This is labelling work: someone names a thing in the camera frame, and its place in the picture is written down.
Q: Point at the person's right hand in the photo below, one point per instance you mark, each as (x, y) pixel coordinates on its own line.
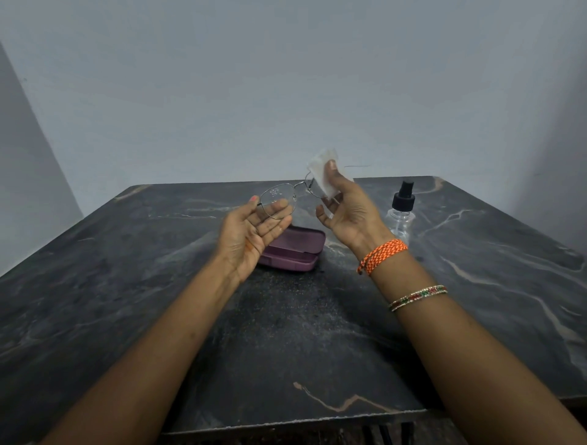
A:
(353, 215)

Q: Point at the person's left hand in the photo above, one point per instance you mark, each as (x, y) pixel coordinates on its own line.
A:
(243, 240)

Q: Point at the person's right thumb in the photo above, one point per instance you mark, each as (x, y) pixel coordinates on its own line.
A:
(333, 175)

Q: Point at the person's left thumb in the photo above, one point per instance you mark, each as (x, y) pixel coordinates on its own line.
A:
(250, 206)

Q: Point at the white cleaning wipe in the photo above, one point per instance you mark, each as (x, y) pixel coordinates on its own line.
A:
(323, 172)

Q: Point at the thin metal frame eyeglasses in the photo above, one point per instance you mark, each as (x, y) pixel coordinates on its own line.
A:
(293, 195)

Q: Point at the person's left forearm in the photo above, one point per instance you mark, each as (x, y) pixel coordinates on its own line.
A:
(151, 362)

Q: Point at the person's right forearm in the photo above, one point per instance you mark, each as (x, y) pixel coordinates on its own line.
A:
(463, 353)

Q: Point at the purple eyeglasses case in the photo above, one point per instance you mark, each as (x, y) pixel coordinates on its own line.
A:
(293, 250)

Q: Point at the clear spray bottle black cap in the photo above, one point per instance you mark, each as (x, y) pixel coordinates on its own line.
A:
(401, 213)

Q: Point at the orange braided thread wristband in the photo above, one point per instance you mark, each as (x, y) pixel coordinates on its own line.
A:
(380, 256)

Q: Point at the beaded multicolour bangle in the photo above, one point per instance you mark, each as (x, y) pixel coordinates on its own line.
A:
(417, 297)

